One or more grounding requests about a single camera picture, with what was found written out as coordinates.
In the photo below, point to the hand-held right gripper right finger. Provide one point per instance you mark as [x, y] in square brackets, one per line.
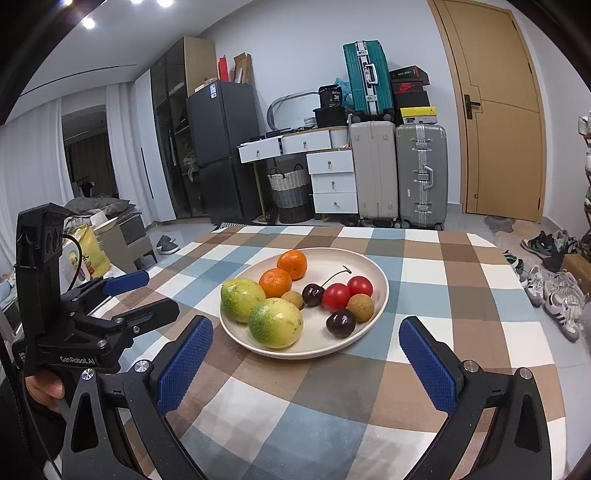
[431, 369]

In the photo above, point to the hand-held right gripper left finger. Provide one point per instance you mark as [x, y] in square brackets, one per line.
[182, 364]

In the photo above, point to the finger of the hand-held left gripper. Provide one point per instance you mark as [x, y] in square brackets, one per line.
[127, 282]
[152, 311]

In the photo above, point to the cream round plate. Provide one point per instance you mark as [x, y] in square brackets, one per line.
[369, 332]

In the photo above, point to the yellow passion fruit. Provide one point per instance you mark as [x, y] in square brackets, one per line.
[242, 300]

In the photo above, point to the brown longan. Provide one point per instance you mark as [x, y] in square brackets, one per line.
[292, 300]
[360, 308]

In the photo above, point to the green passion fruit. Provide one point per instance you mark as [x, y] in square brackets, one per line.
[276, 323]

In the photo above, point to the red cherry tomato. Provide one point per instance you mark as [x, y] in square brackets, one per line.
[361, 285]
[336, 297]

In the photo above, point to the dark cherry with stem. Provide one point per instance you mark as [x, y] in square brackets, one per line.
[313, 295]

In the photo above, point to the person's left forearm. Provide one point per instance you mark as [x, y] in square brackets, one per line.
[23, 443]

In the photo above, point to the person's left hand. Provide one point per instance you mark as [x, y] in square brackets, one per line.
[44, 385]

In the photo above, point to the grey bedside cabinet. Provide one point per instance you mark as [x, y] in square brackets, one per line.
[129, 240]

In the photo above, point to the yellow plastic bag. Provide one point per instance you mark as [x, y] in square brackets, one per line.
[92, 254]

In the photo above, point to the grey slippers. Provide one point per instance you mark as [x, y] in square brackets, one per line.
[167, 244]

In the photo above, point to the checkered tablecloth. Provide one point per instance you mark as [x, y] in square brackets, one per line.
[415, 277]

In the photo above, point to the orange tangerine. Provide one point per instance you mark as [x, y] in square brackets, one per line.
[275, 282]
[292, 264]

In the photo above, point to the white curtain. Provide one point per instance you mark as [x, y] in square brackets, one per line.
[131, 152]

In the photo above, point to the pile of shoes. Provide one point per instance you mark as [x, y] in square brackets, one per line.
[554, 295]

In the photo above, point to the dark glass cabinet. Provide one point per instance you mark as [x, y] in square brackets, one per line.
[173, 129]

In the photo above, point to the grey doormat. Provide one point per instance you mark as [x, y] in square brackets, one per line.
[501, 224]

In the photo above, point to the dark grey refrigerator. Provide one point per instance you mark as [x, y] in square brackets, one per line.
[226, 152]

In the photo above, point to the brown cardboard box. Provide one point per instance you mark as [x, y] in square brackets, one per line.
[577, 270]

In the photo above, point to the woven laundry basket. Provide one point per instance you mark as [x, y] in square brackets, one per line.
[290, 196]

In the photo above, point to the grey aluminium suitcase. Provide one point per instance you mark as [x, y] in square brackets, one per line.
[422, 175]

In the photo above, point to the beige suitcase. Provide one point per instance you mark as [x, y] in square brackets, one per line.
[374, 175]

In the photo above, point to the white desk with drawers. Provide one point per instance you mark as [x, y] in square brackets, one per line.
[332, 175]

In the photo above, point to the red bottle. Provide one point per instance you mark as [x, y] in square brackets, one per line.
[224, 69]

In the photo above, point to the open cardboard box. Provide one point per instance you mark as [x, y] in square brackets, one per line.
[242, 69]

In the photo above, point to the yellow and black shoe box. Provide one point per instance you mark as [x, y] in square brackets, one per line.
[418, 115]

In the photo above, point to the black storage bin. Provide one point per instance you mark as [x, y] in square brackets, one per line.
[330, 117]

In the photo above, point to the wooden door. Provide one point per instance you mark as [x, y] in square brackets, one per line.
[503, 115]

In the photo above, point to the red and black shoe box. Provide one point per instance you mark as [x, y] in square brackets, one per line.
[408, 87]

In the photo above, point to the blue plastic bag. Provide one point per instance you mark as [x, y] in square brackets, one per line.
[345, 90]

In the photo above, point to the teal suitcase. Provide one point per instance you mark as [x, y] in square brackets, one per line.
[367, 78]

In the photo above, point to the oval hoop frame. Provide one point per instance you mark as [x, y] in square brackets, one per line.
[277, 104]

